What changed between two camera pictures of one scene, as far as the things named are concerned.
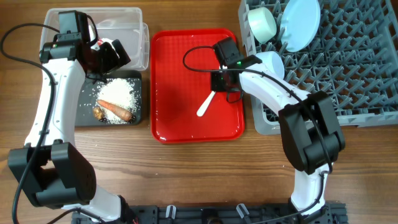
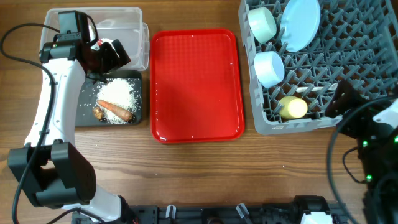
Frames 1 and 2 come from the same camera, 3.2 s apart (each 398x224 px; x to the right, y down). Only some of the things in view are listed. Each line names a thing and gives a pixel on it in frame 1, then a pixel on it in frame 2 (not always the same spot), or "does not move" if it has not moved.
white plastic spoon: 201,109 to 301,89
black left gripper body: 105,60 does not move
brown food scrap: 97,113 does not move
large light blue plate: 300,23 does not move
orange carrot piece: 121,112 does not move
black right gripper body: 219,83 to 360,124
